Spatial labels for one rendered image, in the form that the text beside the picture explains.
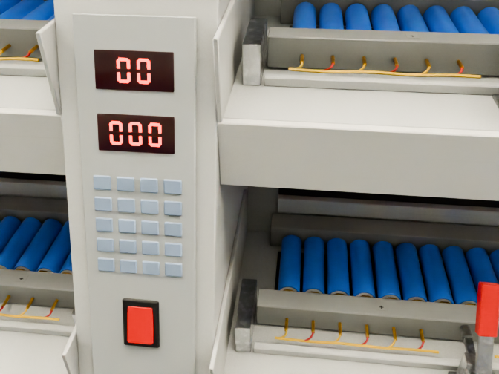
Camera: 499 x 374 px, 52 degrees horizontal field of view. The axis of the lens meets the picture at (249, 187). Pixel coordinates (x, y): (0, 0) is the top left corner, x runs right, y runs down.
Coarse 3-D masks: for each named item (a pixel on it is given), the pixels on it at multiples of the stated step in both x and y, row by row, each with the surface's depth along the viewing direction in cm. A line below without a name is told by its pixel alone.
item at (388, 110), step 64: (320, 0) 42; (384, 0) 41; (448, 0) 41; (256, 64) 33; (320, 64) 35; (384, 64) 35; (448, 64) 34; (256, 128) 30; (320, 128) 29; (384, 128) 29; (448, 128) 29; (384, 192) 32; (448, 192) 31
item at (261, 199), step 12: (264, 0) 47; (276, 0) 47; (264, 12) 47; (276, 12) 47; (252, 192) 52; (264, 192) 52; (276, 192) 52; (252, 204) 52; (264, 204) 52; (276, 204) 52; (252, 216) 53; (264, 216) 52; (336, 216) 52; (348, 216) 52; (252, 228) 53; (264, 228) 53
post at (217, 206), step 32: (64, 0) 29; (96, 0) 29; (128, 0) 29; (160, 0) 28; (192, 0) 28; (224, 0) 30; (64, 32) 29; (64, 64) 30; (64, 96) 30; (64, 128) 31; (224, 192) 35; (224, 224) 36; (224, 256) 37; (224, 288) 38
